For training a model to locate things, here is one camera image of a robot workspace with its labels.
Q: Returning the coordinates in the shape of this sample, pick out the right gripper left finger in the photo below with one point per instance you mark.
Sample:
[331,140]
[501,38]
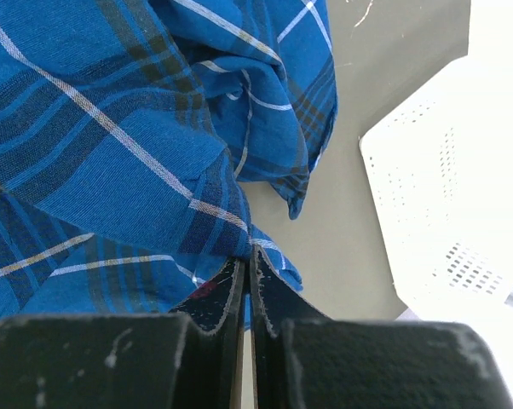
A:
[187,358]

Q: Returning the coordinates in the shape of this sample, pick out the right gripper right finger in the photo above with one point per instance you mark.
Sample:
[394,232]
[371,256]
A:
[304,359]

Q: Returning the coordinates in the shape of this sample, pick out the blue plaid shirt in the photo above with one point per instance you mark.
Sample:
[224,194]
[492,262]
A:
[127,129]

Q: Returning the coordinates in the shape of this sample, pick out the white plastic basket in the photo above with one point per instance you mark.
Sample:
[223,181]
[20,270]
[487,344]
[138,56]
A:
[440,168]

